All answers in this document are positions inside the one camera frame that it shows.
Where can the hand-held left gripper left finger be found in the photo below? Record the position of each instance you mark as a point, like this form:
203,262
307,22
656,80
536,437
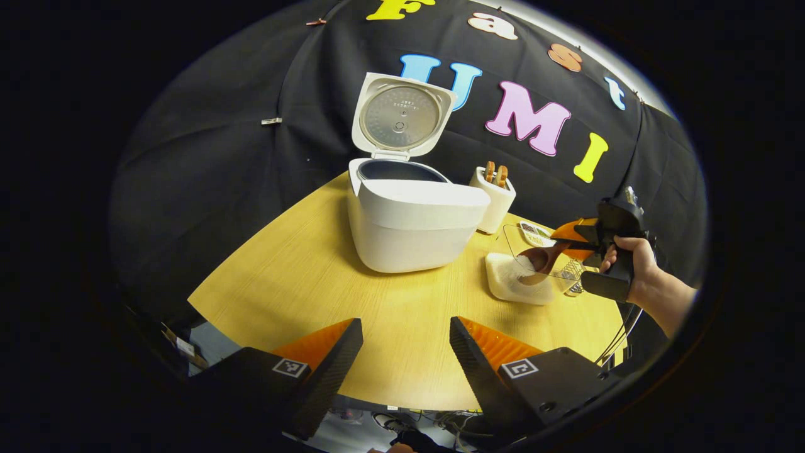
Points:
330,377

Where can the toasted bread slice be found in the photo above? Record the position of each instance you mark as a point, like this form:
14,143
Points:
501,176
489,172

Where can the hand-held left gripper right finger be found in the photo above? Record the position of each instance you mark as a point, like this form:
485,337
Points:
481,384

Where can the white toaster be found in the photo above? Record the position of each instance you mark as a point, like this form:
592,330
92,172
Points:
500,207

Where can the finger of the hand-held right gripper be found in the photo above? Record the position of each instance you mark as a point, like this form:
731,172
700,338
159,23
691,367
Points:
582,253
572,229

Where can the brown wooden spoon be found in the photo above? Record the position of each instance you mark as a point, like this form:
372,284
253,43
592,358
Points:
538,261

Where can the black backdrop cloth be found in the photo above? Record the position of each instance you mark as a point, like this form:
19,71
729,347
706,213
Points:
220,157

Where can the white divided bean dish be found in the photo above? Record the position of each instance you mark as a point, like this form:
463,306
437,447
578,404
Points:
534,234

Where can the white rice cooker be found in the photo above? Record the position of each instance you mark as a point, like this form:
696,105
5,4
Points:
409,233

